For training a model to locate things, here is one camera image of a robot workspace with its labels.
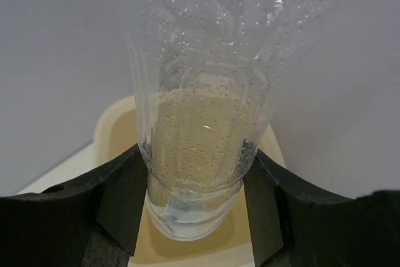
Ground clear plastic bottle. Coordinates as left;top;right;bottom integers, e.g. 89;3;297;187
118;0;335;241

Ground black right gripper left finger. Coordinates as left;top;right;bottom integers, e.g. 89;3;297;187
1;146;147;266

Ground beige plastic bin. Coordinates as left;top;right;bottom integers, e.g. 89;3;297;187
93;95;288;267

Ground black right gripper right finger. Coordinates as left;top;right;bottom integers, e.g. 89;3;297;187
244;152;399;266

